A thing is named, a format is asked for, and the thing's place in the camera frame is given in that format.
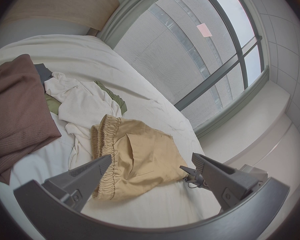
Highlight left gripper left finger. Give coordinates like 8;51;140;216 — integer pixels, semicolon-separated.
43;154;112;209

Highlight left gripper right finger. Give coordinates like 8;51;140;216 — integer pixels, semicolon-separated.
191;152;260;209

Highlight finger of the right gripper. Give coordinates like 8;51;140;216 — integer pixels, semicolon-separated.
179;165;199;177

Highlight tan shorts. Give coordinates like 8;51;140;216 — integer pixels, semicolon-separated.
91;114;190;201

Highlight bed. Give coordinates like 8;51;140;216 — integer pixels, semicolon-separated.
0;0;224;229

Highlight white garment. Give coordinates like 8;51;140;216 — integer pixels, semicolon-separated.
44;71;123;170

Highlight green garment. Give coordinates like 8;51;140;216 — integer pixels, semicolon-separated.
45;80;128;116

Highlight brown garment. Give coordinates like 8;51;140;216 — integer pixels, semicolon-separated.
0;54;62;185

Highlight window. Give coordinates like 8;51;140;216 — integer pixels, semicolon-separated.
112;0;265;132

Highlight dark grey garment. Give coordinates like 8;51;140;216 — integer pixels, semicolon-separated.
34;63;53;84

